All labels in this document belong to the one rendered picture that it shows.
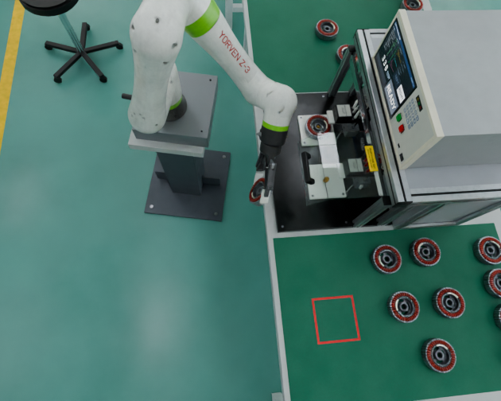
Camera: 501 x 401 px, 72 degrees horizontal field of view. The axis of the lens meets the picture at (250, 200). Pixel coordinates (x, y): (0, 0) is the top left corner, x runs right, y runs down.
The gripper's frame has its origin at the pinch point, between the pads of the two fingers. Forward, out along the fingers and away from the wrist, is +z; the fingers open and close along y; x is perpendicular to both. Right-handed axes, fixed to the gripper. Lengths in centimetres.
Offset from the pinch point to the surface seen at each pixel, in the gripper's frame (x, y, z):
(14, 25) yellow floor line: -145, -204, -10
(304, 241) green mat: 18.5, 11.0, 15.9
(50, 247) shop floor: -98, -64, 84
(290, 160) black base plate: 15.7, -15.7, -6.2
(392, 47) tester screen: 32, 3, -57
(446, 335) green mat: 67, 47, 31
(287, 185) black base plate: 13.3, -6.8, 1.1
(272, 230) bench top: 6.5, 5.4, 14.9
